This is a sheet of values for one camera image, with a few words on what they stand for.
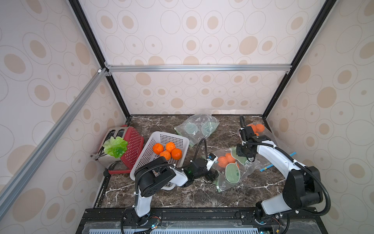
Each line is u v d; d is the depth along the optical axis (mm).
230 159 893
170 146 936
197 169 696
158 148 922
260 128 1050
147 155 909
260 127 1054
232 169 814
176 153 897
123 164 827
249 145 642
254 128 1060
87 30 744
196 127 1031
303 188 432
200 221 731
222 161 880
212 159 772
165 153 901
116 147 780
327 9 688
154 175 518
